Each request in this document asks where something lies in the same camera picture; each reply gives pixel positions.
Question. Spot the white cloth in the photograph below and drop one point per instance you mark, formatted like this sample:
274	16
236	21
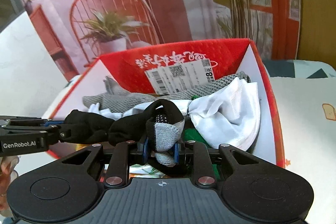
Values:
231	115

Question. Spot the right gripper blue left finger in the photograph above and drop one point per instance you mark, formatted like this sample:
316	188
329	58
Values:
145	151

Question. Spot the grey knitted cloth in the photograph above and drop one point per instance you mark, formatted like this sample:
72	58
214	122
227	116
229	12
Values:
119	100

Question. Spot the black and grey sock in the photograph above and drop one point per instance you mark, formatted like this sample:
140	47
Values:
161	124

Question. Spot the geometric patterned cloth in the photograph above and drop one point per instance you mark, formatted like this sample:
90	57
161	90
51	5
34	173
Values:
301	69

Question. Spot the green cloth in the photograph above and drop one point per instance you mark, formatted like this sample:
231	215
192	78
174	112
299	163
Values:
191	133

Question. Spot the person's hand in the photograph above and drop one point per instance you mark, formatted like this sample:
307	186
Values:
8	175

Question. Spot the white cartoon bear table mat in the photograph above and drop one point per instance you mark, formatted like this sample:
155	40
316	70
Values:
306	109

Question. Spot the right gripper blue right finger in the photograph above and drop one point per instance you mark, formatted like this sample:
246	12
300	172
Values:
176	151

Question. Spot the red strawberry cardboard box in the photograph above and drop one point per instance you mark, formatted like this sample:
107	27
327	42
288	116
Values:
173	67

